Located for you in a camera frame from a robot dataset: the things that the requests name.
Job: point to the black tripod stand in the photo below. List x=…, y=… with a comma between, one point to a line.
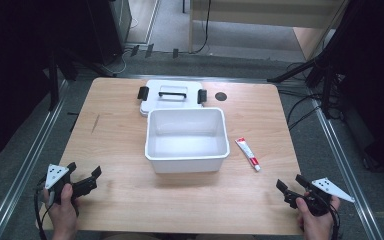
x=323, y=71

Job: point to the light wooden desk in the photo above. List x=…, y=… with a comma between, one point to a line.
x=266, y=15

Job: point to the metal floor rail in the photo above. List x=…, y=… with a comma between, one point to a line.
x=343, y=166
x=23, y=166

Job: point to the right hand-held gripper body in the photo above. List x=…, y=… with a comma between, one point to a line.
x=316, y=195

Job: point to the person's left hand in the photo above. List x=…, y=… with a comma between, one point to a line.
x=63, y=215

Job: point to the white plastic storage box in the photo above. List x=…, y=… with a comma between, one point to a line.
x=187, y=140

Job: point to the black tape strip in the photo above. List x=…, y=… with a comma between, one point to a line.
x=175, y=53
x=135, y=50
x=149, y=50

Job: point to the black round table grommet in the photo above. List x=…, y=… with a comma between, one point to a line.
x=220, y=96

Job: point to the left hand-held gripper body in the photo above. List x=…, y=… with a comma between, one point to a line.
x=56, y=176

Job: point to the dark curtain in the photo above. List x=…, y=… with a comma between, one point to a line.
x=10, y=66
x=376, y=83

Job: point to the white and red ointment tube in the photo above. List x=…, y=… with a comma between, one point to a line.
x=247, y=153

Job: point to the dark cabinet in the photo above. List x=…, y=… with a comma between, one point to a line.
x=108, y=26

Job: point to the person's right hand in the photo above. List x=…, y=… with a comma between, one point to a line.
x=315, y=225

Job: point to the black metal stand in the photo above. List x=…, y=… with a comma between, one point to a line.
x=54, y=80

